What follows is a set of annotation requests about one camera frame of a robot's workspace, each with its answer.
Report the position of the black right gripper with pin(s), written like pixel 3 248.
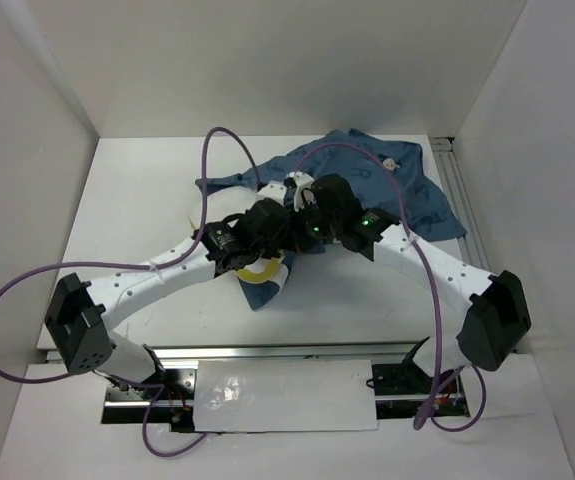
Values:
pixel 298 240

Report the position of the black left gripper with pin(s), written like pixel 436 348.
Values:
pixel 273 248

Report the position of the white pillow with yellow edge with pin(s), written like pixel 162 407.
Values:
pixel 264 279

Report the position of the blue cartoon print pillowcase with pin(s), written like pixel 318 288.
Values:
pixel 363 160

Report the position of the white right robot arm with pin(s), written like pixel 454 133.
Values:
pixel 493 308

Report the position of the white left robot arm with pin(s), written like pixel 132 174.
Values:
pixel 83 316

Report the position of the white cover sheet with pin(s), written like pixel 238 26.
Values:
pixel 260 396

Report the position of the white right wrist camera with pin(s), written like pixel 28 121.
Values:
pixel 298 195

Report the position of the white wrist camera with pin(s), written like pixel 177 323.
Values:
pixel 273 190
pixel 298 195

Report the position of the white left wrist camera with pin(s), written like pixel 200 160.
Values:
pixel 273 190

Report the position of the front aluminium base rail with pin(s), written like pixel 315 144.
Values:
pixel 398 392

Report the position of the aluminium frame rail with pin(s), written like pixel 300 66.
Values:
pixel 454 187

